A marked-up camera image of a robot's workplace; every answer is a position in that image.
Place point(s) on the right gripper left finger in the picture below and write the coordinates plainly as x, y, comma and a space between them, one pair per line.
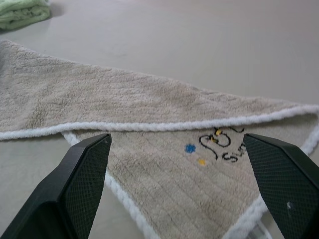
62, 194

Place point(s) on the beige towel with white trim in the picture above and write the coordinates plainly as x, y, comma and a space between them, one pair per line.
124, 99

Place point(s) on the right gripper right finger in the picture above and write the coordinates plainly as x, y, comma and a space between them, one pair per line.
286, 189

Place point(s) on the green folded towel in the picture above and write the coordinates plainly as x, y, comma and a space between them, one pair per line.
20, 12

